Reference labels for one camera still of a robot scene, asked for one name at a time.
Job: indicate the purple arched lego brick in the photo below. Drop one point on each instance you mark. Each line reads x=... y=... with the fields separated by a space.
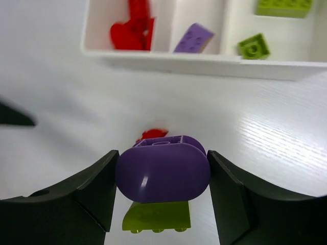
x=194 y=40

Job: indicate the purple rounded lego brick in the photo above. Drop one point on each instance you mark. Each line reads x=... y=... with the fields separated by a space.
x=168 y=169

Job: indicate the red thin lego piece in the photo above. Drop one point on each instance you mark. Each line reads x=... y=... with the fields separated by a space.
x=135 y=34

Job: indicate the red curved lego brick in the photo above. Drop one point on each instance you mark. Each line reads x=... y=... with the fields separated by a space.
x=153 y=133

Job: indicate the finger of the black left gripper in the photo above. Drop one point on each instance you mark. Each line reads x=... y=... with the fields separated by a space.
x=14 y=115

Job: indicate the lime green curved lego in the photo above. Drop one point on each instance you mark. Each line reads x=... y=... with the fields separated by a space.
x=157 y=217

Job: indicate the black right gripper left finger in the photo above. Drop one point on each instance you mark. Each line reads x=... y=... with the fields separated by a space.
x=77 y=210

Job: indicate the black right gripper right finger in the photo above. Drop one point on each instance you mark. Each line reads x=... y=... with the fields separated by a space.
x=250 y=210

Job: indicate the white three-compartment container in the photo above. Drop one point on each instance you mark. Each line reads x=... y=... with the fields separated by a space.
x=280 y=40

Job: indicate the lime green square lego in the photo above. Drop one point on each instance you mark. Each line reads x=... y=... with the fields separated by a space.
x=254 y=48

